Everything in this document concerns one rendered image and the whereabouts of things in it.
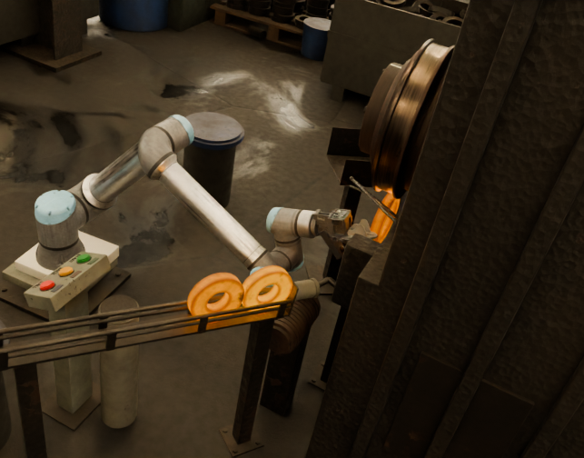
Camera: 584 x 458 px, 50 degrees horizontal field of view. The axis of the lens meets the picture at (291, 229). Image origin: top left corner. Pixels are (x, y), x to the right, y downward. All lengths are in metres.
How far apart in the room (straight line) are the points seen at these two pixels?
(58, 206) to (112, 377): 0.74
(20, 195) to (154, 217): 0.66
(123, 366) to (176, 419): 0.37
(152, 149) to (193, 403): 0.93
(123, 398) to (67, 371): 0.20
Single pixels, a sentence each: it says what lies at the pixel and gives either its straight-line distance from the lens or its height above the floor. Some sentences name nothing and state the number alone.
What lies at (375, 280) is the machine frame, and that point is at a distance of 1.66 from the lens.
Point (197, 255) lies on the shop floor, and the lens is 2.99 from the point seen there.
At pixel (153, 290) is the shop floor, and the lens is 2.80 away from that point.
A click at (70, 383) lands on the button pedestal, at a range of 2.25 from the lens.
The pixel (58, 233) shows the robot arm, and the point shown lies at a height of 0.33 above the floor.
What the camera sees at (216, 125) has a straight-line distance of 3.16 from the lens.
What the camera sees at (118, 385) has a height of 0.23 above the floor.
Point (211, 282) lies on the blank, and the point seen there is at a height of 0.80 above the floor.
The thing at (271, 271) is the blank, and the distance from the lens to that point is 1.74.
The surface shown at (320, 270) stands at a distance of 3.01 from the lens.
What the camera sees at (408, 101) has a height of 1.24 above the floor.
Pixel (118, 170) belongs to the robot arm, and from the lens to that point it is 2.42.
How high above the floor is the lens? 1.91
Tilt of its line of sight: 36 degrees down
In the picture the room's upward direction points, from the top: 11 degrees clockwise
